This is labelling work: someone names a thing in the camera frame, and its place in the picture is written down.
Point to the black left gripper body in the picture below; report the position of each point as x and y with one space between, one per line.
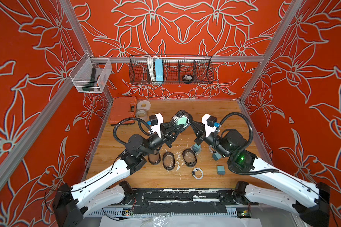
165 139

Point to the black wire wall basket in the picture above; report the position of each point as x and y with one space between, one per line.
175 66

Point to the clear acrylic wall box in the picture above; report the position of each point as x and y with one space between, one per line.
81 73

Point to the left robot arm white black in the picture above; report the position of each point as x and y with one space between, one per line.
72 203

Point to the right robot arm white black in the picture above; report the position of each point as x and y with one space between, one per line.
310 201

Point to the clear tape roll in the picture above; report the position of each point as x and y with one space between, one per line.
142 114

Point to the teal charger on cable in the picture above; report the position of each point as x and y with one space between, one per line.
196 148

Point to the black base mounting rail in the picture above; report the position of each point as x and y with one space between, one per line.
146 202

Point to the white tape roll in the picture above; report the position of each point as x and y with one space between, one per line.
143 105

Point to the teal charger near right arm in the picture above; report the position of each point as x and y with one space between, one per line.
216 156

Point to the teal charger front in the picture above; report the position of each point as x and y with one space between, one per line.
221 170

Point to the orange plastic tool case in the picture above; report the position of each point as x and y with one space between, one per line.
122 108

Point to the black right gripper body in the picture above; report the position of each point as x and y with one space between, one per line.
201 139

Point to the light blue power bank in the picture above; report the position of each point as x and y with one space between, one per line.
158 63

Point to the dark green flashlight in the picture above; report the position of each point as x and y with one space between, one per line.
90 86

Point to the teal wall charger plug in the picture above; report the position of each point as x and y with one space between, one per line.
182 121

